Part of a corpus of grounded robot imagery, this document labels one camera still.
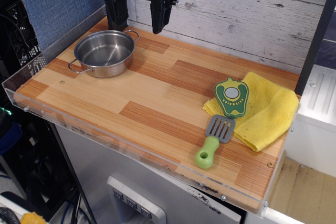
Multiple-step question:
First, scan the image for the silver toy appliance cabinet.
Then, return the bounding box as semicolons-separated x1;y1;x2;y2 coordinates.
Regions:
56;126;246;223

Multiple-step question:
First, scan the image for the green handled grey spatula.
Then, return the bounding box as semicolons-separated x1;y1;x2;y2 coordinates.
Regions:
194;115;236;169

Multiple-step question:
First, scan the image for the yellow folded cloth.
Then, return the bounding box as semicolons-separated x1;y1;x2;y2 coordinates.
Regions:
203;72;299;152

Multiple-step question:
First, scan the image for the clear acrylic table guard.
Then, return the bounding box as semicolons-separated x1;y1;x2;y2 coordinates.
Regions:
5;18;298;223

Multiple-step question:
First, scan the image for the black vertical post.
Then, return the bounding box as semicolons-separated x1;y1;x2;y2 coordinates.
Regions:
295;0;335;95

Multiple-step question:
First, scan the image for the green toy pepper slice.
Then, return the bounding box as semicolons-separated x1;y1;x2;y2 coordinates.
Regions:
214;77;249;119

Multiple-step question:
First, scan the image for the stainless steel pot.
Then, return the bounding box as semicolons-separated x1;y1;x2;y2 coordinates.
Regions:
68;29;140;78

